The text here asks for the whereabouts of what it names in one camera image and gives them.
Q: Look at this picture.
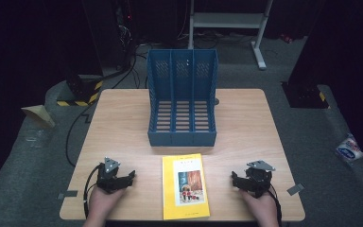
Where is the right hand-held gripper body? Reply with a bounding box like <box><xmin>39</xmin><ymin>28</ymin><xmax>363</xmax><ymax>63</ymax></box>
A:
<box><xmin>245</xmin><ymin>159</ymin><xmax>276</xmax><ymax>200</ymax></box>

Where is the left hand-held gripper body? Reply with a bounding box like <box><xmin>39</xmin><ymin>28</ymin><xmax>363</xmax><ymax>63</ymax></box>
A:
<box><xmin>95</xmin><ymin>156</ymin><xmax>121</xmax><ymax>194</ymax></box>

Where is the yellow book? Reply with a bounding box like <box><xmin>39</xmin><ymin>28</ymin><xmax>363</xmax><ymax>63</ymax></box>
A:
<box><xmin>162</xmin><ymin>152</ymin><xmax>211</xmax><ymax>221</ymax></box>

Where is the blue plastic file rack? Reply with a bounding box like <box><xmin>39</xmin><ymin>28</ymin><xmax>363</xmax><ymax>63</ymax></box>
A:
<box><xmin>146</xmin><ymin>48</ymin><xmax>219</xmax><ymax>148</ymax></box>

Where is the person's left hand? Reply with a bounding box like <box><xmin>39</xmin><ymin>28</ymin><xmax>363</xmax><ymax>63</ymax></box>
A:
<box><xmin>88</xmin><ymin>185</ymin><xmax>128</xmax><ymax>222</ymax></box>

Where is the person's right hand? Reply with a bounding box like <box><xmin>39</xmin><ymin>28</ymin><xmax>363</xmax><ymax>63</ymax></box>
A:
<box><xmin>240</xmin><ymin>189</ymin><xmax>280</xmax><ymax>223</ymax></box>

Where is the grey tape strip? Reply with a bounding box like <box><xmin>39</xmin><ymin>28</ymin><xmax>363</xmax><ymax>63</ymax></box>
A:
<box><xmin>285</xmin><ymin>183</ymin><xmax>306</xmax><ymax>197</ymax></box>

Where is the black base with yellow stripes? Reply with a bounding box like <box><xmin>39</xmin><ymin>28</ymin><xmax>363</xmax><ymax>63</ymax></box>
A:
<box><xmin>56</xmin><ymin>75</ymin><xmax>104</xmax><ymax>107</ymax></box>
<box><xmin>281</xmin><ymin>80</ymin><xmax>331</xmax><ymax>110</ymax></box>

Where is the tan cardboard piece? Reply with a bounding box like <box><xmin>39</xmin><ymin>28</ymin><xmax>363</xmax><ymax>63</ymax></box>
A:
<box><xmin>21</xmin><ymin>104</ymin><xmax>57</xmax><ymax>129</ymax></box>

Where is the white plastic packet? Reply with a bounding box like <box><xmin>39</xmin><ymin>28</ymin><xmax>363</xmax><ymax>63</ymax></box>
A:
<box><xmin>334</xmin><ymin>133</ymin><xmax>363</xmax><ymax>164</ymax></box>

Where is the white metal stand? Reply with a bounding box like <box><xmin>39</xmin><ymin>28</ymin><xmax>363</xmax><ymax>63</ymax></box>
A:
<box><xmin>187</xmin><ymin>0</ymin><xmax>274</xmax><ymax>71</ymax></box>

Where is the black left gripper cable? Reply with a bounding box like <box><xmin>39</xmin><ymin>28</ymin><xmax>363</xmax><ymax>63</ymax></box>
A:
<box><xmin>82</xmin><ymin>163</ymin><xmax>104</xmax><ymax>219</ymax></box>

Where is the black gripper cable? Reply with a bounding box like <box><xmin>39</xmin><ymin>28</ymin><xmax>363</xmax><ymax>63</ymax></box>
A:
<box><xmin>82</xmin><ymin>163</ymin><xmax>104</xmax><ymax>219</ymax></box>
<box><xmin>268</xmin><ymin>183</ymin><xmax>284</xmax><ymax>227</ymax></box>

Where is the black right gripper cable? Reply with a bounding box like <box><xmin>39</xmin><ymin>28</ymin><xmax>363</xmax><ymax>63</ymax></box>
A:
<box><xmin>268</xmin><ymin>183</ymin><xmax>284</xmax><ymax>227</ymax></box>

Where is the black floor cable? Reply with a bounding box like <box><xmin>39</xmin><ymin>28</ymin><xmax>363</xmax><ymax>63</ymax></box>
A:
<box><xmin>64</xmin><ymin>53</ymin><xmax>139</xmax><ymax>168</ymax></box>

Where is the dark equipment rack with wires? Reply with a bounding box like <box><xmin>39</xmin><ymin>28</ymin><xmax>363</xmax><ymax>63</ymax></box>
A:
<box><xmin>112</xmin><ymin>0</ymin><xmax>137</xmax><ymax>65</ymax></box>

